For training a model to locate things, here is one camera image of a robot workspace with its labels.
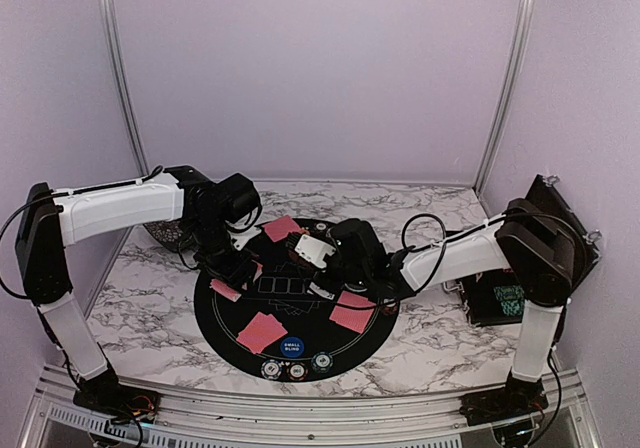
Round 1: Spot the round black poker mat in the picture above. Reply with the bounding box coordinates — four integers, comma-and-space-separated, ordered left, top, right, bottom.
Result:
194, 218, 398, 383

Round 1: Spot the blue small blind button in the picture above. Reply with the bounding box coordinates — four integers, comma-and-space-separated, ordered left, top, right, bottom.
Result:
280, 337, 305, 359

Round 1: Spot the black poker chip case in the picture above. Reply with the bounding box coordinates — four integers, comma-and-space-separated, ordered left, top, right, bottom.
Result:
460, 175, 601, 326

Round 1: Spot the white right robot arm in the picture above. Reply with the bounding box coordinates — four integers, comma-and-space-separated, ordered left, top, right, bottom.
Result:
286, 198, 591, 416

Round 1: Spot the black floral patterned pouch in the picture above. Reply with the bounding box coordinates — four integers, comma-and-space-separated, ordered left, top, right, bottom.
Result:
143, 220, 193, 253

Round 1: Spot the red playing card deck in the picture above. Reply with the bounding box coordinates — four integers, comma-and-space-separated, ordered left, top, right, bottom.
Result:
210, 279, 242, 302

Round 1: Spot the red playing card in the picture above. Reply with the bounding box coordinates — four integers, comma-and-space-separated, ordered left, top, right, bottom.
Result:
236, 312, 278, 346
262, 216, 299, 243
334, 291, 375, 310
236, 315, 288, 354
329, 307, 374, 334
285, 227, 309, 245

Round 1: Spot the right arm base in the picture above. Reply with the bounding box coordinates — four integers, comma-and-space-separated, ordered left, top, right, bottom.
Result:
459, 378, 549, 447

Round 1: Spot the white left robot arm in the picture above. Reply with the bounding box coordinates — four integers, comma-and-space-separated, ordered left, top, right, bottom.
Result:
15, 165, 262, 413

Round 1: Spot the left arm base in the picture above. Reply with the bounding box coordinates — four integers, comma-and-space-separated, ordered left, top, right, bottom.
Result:
73, 367, 160, 423

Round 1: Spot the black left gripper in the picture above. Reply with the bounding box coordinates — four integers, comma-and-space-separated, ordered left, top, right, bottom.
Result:
187, 215, 257, 295

